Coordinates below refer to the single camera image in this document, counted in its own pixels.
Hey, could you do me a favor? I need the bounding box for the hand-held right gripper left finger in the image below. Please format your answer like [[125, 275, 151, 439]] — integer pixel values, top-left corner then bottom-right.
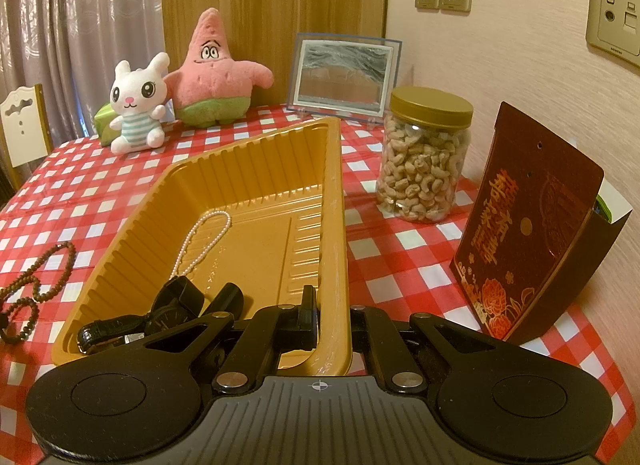
[[122, 286, 320, 394]]

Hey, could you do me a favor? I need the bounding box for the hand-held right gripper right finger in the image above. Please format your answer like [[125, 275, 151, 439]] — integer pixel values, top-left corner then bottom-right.
[[349, 304, 507, 393]]

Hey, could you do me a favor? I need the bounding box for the yellow plastic tray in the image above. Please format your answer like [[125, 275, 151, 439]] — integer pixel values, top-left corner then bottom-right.
[[51, 117, 355, 378]]

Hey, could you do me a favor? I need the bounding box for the white pearl bracelet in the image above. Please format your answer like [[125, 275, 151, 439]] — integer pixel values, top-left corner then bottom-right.
[[172, 211, 232, 286]]

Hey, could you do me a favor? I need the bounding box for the dark bead necklace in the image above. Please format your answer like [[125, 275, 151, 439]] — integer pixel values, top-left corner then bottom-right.
[[0, 240, 77, 346]]

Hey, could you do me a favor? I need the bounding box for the red checked tablecloth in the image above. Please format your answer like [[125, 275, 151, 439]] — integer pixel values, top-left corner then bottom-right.
[[0, 104, 638, 446]]

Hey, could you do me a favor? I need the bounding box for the black wrist watch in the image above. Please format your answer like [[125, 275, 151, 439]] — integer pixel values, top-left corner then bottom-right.
[[77, 277, 206, 353]]

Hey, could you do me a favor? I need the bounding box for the cashew jar with gold lid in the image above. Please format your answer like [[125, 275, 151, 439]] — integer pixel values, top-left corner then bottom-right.
[[376, 86, 474, 223]]

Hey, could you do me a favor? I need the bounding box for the dark red gift box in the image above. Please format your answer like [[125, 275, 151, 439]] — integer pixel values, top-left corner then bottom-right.
[[449, 101, 628, 346]]

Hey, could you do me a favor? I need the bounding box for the pink starfish plush toy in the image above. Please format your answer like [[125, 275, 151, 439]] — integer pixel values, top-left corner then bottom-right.
[[164, 7, 275, 128]]

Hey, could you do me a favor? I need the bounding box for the white bunny plush toy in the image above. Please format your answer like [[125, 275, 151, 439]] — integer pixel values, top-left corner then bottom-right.
[[109, 51, 171, 154]]

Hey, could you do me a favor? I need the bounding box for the white and green box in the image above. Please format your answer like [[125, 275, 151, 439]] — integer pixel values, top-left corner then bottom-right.
[[592, 181, 630, 226]]

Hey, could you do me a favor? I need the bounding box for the white wooden chair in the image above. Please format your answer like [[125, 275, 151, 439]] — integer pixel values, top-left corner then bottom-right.
[[0, 84, 55, 170]]

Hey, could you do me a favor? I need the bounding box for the grey patterned curtain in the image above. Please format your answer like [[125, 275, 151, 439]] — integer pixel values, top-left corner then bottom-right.
[[0, 0, 166, 140]]

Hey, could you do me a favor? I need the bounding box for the glass picture frame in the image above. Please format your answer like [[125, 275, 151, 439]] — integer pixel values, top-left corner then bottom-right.
[[287, 32, 403, 120]]

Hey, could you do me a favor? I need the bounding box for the beige network wall plate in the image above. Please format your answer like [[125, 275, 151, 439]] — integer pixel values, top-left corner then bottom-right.
[[586, 0, 640, 56]]

